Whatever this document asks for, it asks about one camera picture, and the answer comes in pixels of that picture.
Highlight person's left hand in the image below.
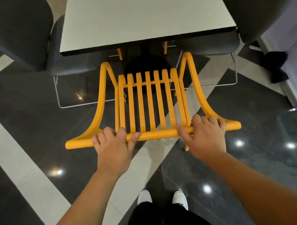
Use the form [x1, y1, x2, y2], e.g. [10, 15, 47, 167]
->
[90, 122, 147, 181]

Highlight person's right hand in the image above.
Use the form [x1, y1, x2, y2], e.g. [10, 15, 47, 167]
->
[175, 110, 232, 165]

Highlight yellow slatted chair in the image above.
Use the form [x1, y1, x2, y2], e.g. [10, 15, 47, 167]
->
[53, 33, 244, 168]

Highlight person's right forearm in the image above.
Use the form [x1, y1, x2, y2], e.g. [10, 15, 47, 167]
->
[206, 141, 297, 225]

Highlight person's left forearm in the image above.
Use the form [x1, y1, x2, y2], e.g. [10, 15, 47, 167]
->
[17, 167, 126, 225]

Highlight white left shoe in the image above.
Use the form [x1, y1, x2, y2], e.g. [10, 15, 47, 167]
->
[136, 189, 153, 206]

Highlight white shoe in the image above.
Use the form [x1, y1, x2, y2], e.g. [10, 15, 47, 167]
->
[136, 189, 153, 206]
[171, 189, 189, 212]

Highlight white right shoe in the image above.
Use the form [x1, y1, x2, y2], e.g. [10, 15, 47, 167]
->
[171, 189, 189, 212]

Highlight black table base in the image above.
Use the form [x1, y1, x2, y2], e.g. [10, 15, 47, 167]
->
[120, 41, 172, 77]

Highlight black trousers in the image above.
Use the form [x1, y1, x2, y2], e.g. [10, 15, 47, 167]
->
[113, 192, 222, 225]

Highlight white square table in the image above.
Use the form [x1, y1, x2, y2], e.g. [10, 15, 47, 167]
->
[52, 0, 237, 58]

